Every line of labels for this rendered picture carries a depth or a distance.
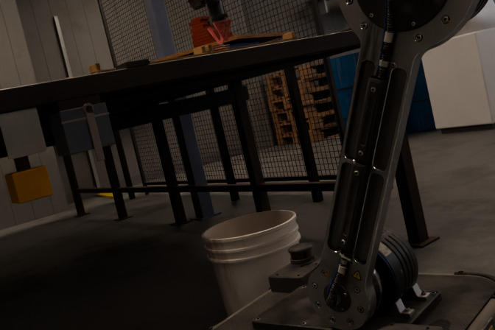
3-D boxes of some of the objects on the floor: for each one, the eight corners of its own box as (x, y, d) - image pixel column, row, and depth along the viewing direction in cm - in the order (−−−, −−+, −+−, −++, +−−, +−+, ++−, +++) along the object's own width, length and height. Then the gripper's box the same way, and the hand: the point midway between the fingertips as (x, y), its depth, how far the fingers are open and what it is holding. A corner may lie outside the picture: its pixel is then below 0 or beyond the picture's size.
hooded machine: (531, 116, 538) (504, -19, 528) (492, 130, 507) (463, -13, 498) (472, 122, 592) (448, 0, 582) (434, 135, 561) (407, 6, 552)
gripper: (226, -4, 216) (236, 38, 218) (218, 4, 230) (227, 43, 232) (208, 0, 215) (218, 42, 216) (202, 7, 229) (211, 46, 230)
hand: (222, 40), depth 224 cm, fingers open, 9 cm apart
